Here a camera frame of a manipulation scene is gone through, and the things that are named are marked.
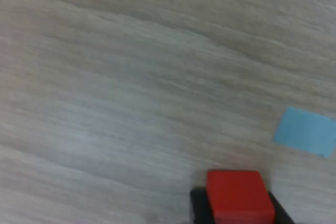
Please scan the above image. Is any blue tape piece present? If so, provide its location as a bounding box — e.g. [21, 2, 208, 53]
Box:
[272, 106, 336, 158]

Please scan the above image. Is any red cube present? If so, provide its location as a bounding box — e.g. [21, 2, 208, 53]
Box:
[205, 170, 276, 224]

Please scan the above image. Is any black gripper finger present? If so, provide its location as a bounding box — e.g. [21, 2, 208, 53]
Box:
[189, 187, 215, 224]
[267, 191, 295, 224]

